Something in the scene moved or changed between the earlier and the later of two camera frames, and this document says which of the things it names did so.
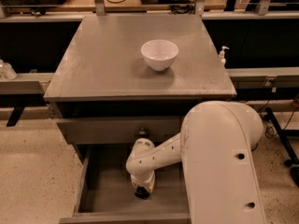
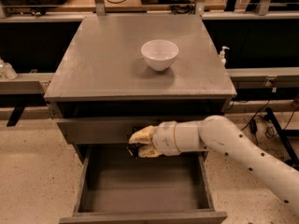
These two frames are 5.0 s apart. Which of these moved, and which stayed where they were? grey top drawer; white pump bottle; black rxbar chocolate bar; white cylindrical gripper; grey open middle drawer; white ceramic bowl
Moved: black rxbar chocolate bar; white cylindrical gripper
Stayed: white ceramic bowl; grey open middle drawer; grey top drawer; white pump bottle
